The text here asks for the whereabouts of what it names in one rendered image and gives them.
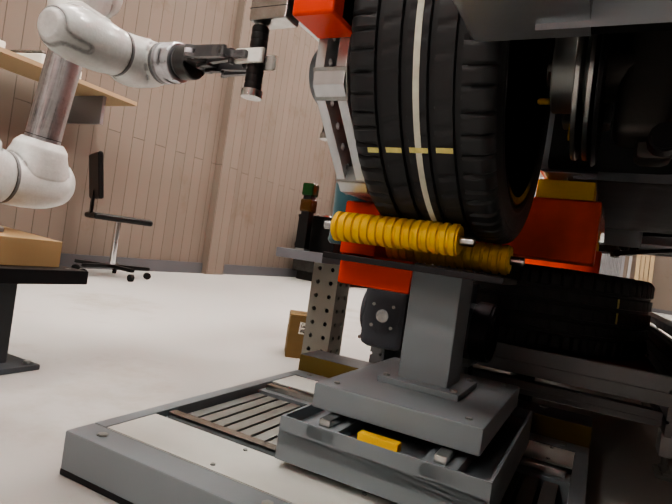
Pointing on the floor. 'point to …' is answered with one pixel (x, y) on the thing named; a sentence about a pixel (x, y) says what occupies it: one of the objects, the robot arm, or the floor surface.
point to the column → (325, 310)
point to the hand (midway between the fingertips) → (256, 59)
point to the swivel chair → (108, 219)
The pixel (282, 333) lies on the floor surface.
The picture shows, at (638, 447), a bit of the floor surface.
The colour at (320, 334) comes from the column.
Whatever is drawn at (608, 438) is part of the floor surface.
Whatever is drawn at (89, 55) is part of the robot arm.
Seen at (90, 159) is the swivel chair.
